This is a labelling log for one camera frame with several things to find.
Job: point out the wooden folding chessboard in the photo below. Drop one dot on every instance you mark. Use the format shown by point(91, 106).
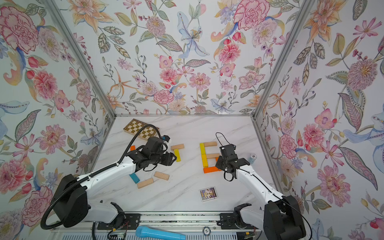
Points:
point(134, 126)

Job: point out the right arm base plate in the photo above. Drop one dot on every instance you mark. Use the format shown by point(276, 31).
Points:
point(227, 221)

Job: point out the aluminium front rail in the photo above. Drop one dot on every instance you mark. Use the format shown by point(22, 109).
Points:
point(169, 221)

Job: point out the blue microphone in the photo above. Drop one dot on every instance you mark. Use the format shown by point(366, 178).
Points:
point(146, 232)

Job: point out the yellow block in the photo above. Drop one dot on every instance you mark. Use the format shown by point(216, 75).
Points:
point(177, 154)
point(202, 149)
point(205, 161)

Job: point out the natural wood block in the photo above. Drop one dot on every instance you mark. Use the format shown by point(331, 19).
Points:
point(212, 156)
point(145, 183)
point(210, 144)
point(162, 176)
point(177, 147)

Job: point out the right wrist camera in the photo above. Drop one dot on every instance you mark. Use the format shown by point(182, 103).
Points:
point(228, 151)

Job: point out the orange block front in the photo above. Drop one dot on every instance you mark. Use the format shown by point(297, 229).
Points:
point(211, 170)

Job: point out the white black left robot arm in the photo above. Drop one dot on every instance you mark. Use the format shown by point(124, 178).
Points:
point(74, 198)

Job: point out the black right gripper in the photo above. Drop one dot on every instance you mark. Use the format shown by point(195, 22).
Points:
point(218, 163)

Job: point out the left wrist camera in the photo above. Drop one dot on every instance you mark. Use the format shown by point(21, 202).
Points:
point(166, 138)

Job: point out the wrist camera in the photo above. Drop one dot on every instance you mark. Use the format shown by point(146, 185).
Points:
point(228, 151)
point(166, 138)

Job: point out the teal block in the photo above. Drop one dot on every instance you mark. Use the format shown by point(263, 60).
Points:
point(135, 178)

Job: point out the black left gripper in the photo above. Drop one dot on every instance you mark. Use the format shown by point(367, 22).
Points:
point(169, 158)

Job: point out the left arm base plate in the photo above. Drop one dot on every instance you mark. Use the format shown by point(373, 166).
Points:
point(128, 222)

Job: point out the playing card box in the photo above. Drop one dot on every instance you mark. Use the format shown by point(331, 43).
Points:
point(208, 194)

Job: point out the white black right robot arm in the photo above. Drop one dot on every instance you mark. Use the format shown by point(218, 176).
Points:
point(279, 217)

